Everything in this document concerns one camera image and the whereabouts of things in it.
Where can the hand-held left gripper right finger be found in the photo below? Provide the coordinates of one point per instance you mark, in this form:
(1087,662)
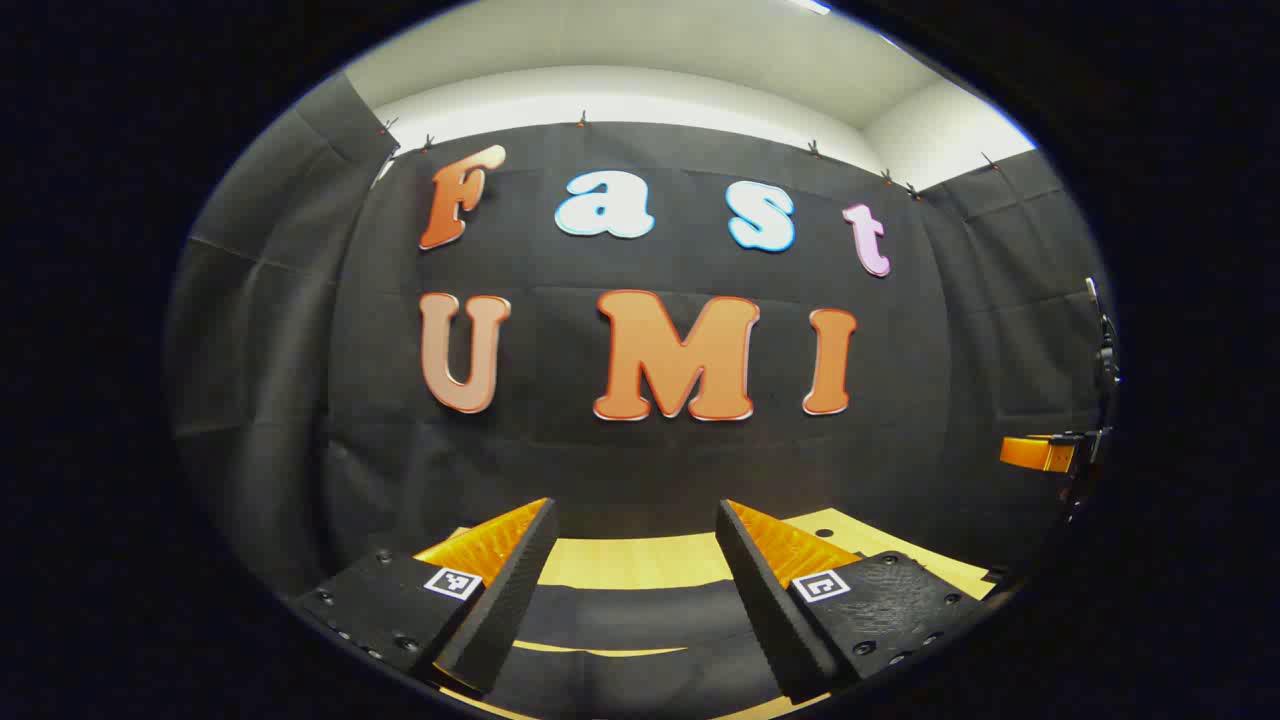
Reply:
(765,610)

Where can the black backdrop cloth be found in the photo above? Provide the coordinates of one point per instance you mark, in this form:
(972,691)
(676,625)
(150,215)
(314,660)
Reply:
(560,450)

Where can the dark blue jeans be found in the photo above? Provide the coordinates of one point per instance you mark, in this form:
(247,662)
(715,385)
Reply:
(620,615)

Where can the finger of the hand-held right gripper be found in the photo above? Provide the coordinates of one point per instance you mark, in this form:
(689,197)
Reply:
(1035,453)

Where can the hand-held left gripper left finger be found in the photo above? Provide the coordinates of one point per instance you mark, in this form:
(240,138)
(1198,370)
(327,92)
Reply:
(510,600)

